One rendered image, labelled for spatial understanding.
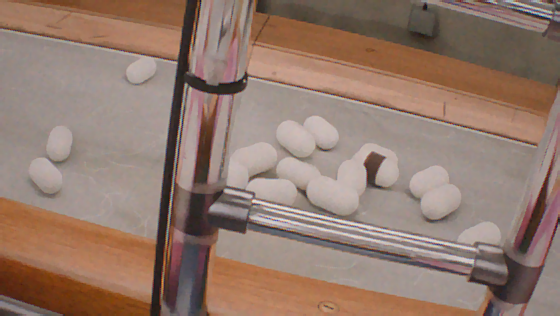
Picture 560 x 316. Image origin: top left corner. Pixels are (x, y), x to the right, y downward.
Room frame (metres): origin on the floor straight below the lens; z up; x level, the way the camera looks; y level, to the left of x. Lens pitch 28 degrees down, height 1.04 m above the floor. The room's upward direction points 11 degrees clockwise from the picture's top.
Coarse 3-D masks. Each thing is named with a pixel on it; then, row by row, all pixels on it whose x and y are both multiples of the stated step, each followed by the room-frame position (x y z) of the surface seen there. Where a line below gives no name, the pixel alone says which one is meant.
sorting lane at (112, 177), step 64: (0, 64) 0.62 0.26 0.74; (64, 64) 0.64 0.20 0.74; (128, 64) 0.67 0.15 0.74; (0, 128) 0.51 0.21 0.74; (128, 128) 0.55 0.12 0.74; (256, 128) 0.59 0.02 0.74; (384, 128) 0.63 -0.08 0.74; (448, 128) 0.66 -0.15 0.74; (0, 192) 0.43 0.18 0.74; (64, 192) 0.44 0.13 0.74; (128, 192) 0.46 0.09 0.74; (384, 192) 0.53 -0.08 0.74; (512, 192) 0.57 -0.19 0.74; (256, 256) 0.42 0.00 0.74; (320, 256) 0.43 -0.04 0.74
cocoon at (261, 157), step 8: (256, 144) 0.52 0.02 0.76; (264, 144) 0.52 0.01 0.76; (240, 152) 0.51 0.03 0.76; (248, 152) 0.51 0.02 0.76; (256, 152) 0.51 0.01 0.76; (264, 152) 0.52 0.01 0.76; (272, 152) 0.52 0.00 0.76; (240, 160) 0.50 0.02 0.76; (248, 160) 0.50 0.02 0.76; (256, 160) 0.51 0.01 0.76; (264, 160) 0.51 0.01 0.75; (272, 160) 0.52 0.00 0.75; (248, 168) 0.50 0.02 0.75; (256, 168) 0.51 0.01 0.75; (264, 168) 0.51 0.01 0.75
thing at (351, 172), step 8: (352, 160) 0.53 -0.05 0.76; (344, 168) 0.52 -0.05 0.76; (352, 168) 0.52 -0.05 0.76; (360, 168) 0.52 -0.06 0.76; (344, 176) 0.51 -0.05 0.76; (352, 176) 0.51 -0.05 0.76; (360, 176) 0.51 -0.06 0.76; (352, 184) 0.50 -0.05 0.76; (360, 184) 0.50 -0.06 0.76; (360, 192) 0.50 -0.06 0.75
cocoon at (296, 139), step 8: (280, 128) 0.56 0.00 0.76; (288, 128) 0.56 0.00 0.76; (296, 128) 0.56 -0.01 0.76; (304, 128) 0.56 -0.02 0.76; (280, 136) 0.56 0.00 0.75; (288, 136) 0.56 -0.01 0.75; (296, 136) 0.55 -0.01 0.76; (304, 136) 0.55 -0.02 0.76; (312, 136) 0.56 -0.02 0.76; (288, 144) 0.55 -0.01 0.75; (296, 144) 0.55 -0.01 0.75; (304, 144) 0.55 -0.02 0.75; (312, 144) 0.55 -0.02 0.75; (296, 152) 0.55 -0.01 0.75; (304, 152) 0.55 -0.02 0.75; (312, 152) 0.55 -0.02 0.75
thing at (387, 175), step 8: (360, 152) 0.54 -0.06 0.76; (368, 152) 0.54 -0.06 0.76; (360, 160) 0.54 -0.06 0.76; (384, 160) 0.54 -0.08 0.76; (392, 160) 0.54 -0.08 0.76; (384, 168) 0.53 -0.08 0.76; (392, 168) 0.53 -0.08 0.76; (376, 176) 0.53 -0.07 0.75; (384, 176) 0.53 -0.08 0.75; (392, 176) 0.53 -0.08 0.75; (376, 184) 0.53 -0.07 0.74; (384, 184) 0.53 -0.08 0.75; (392, 184) 0.53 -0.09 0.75
